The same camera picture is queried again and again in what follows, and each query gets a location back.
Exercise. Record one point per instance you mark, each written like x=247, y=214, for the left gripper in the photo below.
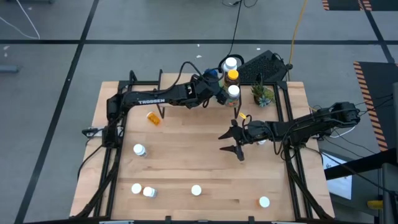
x=203, y=91

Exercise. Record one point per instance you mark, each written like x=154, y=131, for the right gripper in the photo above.
x=258, y=132

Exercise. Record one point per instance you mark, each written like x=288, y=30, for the multivitamin gummies bottle green label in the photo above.
x=234, y=91

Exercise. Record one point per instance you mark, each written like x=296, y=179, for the brown bottle yellow cap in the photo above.
x=233, y=75

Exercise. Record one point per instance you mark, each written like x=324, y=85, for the Tums bottle blue cap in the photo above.
x=211, y=73

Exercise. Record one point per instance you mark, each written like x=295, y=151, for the white aspirin bottle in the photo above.
x=139, y=150

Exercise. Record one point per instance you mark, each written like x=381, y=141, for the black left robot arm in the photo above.
x=149, y=99

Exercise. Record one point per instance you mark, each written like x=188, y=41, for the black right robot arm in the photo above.
x=311, y=124

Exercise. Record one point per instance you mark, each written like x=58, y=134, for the wooden shelf black legs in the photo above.
x=166, y=79

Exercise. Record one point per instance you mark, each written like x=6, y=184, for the plain white bottle white cap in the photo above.
x=230, y=63

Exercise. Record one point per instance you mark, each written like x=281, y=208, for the succulent plant black pot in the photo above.
x=262, y=96

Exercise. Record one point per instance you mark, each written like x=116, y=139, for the black keyboard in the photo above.
x=261, y=67

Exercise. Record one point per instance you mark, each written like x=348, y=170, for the small clear bottle white cap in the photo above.
x=150, y=192

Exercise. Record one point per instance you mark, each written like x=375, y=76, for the white paper sheet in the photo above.
x=339, y=183

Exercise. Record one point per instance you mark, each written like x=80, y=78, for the small black white connector box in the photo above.
x=93, y=132

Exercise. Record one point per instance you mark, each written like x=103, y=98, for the black yellow hazard mat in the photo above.
x=377, y=81
x=345, y=3

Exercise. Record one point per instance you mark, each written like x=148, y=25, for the small yellow object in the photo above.
x=374, y=204

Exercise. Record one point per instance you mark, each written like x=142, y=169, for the grey flat object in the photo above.
x=9, y=68

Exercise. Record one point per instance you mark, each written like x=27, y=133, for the black table frame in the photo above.
x=140, y=83

